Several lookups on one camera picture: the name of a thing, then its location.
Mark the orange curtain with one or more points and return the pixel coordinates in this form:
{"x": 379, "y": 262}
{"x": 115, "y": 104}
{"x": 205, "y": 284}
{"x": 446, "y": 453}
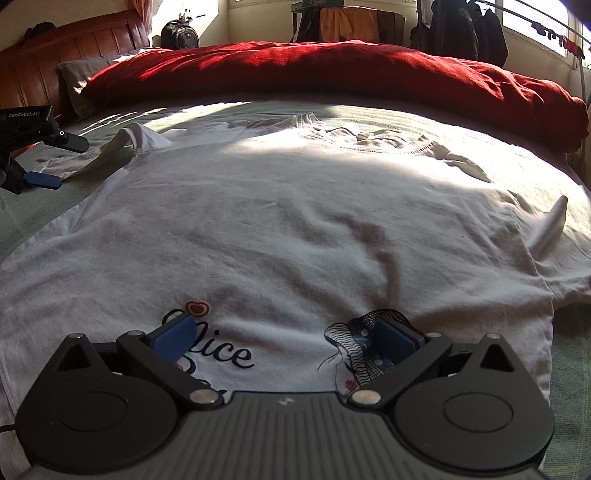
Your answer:
{"x": 143, "y": 14}

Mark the dark hanging bag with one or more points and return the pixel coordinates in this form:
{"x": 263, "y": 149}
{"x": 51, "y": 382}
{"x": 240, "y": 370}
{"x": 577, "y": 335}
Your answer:
{"x": 420, "y": 34}

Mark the black backpack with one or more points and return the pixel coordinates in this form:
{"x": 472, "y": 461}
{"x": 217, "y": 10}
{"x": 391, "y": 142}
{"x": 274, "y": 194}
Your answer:
{"x": 180, "y": 36}

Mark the dark socks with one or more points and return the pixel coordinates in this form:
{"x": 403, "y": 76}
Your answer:
{"x": 549, "y": 32}

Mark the dark jacket with badge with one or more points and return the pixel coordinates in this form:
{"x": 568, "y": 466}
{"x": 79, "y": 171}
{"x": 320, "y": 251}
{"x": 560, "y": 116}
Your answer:
{"x": 452, "y": 32}

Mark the grey pillow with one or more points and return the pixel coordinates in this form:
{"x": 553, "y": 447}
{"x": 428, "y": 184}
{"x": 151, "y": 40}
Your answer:
{"x": 78, "y": 74}

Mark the small dark bag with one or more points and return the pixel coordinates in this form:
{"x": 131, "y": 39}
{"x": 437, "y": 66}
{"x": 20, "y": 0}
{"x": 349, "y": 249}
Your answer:
{"x": 37, "y": 33}

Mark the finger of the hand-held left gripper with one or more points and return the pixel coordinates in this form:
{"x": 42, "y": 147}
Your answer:
{"x": 41, "y": 180}
{"x": 69, "y": 142}

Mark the white printed t-shirt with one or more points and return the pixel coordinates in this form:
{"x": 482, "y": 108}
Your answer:
{"x": 277, "y": 230}

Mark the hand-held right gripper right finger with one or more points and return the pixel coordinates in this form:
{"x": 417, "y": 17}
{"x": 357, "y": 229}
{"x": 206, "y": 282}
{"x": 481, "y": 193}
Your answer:
{"x": 392, "y": 339}

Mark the black jacket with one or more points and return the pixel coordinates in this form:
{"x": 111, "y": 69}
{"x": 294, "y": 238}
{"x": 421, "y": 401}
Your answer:
{"x": 491, "y": 39}

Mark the red duvet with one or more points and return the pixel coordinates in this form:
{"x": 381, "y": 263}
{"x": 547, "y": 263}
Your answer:
{"x": 323, "y": 64}

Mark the wooden cabinet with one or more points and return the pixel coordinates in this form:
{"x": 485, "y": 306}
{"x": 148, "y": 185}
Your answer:
{"x": 392, "y": 27}

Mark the green plaid bed blanket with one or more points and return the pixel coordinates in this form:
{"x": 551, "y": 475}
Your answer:
{"x": 27, "y": 217}

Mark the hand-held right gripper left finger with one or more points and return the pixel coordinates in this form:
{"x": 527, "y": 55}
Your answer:
{"x": 175, "y": 337}

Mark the wooden headboard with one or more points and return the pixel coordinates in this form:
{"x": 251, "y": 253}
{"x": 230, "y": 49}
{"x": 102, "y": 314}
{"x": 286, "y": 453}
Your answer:
{"x": 92, "y": 46}

